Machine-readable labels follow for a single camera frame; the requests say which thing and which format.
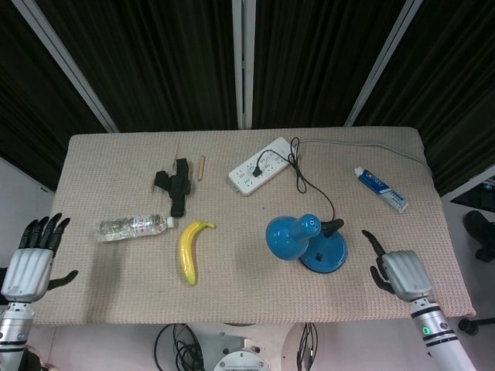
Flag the yellow banana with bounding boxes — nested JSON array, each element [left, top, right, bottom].
[[177, 220, 217, 287]]

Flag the black cable bundle under table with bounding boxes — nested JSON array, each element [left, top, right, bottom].
[[154, 323, 203, 371], [295, 322, 319, 371]]

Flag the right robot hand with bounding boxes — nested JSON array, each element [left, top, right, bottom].
[[361, 230, 434, 303]]

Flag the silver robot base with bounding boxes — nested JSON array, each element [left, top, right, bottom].
[[200, 331, 274, 371]]

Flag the clear plastic water bottle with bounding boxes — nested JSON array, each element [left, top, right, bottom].
[[95, 214, 175, 243]]

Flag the blue desk lamp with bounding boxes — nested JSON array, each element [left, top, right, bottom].
[[265, 213, 348, 275]]

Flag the blue white toothpaste tube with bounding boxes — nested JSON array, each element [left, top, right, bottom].
[[353, 165, 409, 214]]

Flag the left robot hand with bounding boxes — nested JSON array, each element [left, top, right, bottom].
[[0, 213, 80, 306]]

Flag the white slanted frame post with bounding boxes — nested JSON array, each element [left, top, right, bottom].
[[10, 0, 119, 134], [343, 0, 429, 128]]

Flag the grey power strip cable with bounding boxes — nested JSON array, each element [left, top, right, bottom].
[[297, 138, 432, 168]]

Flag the black chair base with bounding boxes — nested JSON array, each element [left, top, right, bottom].
[[463, 210, 495, 264]]

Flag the white power strip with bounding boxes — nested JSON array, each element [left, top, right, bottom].
[[227, 137, 301, 197]]

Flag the black pleated curtain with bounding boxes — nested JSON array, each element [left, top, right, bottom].
[[0, 0, 495, 194]]

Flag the black lamp cable with plug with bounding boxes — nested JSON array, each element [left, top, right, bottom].
[[253, 138, 336, 224]]

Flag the white upright frame post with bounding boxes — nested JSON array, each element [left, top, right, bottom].
[[230, 0, 257, 130]]

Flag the beige waffle-weave tablecloth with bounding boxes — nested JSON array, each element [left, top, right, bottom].
[[32, 126, 477, 326]]

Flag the black toy gun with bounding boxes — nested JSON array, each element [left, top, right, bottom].
[[153, 157, 193, 218]]

